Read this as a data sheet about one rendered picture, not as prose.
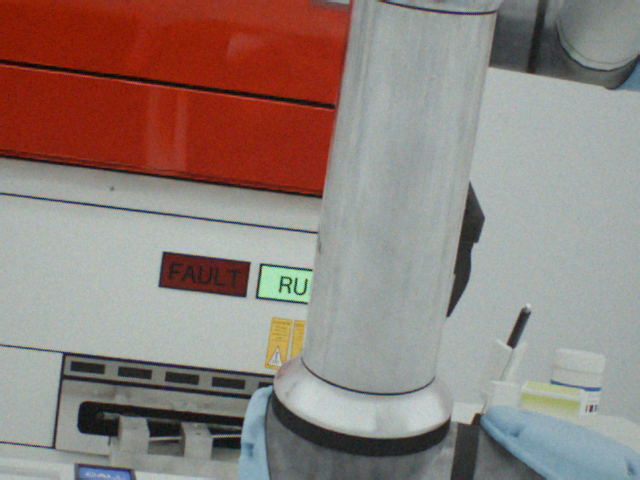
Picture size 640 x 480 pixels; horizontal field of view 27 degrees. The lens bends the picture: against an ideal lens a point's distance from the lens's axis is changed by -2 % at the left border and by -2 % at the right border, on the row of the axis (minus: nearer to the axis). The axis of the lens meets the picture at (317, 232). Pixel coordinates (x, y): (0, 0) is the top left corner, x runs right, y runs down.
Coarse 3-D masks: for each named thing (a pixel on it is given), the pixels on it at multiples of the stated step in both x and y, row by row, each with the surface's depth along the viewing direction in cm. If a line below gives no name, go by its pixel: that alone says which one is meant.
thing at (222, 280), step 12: (168, 264) 175; (180, 264) 175; (192, 264) 176; (204, 264) 176; (216, 264) 176; (228, 264) 176; (240, 264) 177; (168, 276) 175; (180, 276) 175; (192, 276) 176; (204, 276) 176; (216, 276) 176; (228, 276) 177; (240, 276) 177; (204, 288) 176; (216, 288) 176; (228, 288) 177; (240, 288) 177
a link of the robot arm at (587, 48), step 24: (552, 0) 108; (576, 0) 94; (600, 0) 88; (624, 0) 86; (552, 24) 107; (576, 24) 98; (600, 24) 93; (624, 24) 91; (552, 48) 108; (576, 48) 102; (600, 48) 99; (624, 48) 98; (528, 72) 111; (552, 72) 110; (576, 72) 108; (600, 72) 106; (624, 72) 108
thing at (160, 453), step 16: (112, 448) 166; (160, 448) 168; (176, 448) 170; (224, 448) 174; (112, 464) 164; (128, 464) 164; (144, 464) 164; (160, 464) 165; (176, 464) 165; (192, 464) 166; (208, 464) 166; (224, 464) 166
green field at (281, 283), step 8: (264, 272) 177; (272, 272) 178; (280, 272) 178; (288, 272) 178; (296, 272) 178; (304, 272) 178; (264, 280) 178; (272, 280) 178; (280, 280) 178; (288, 280) 178; (296, 280) 178; (304, 280) 179; (264, 288) 178; (272, 288) 178; (280, 288) 178; (288, 288) 178; (296, 288) 178; (304, 288) 179; (264, 296) 178; (272, 296) 178; (280, 296) 178; (288, 296) 178; (296, 296) 179; (304, 296) 179
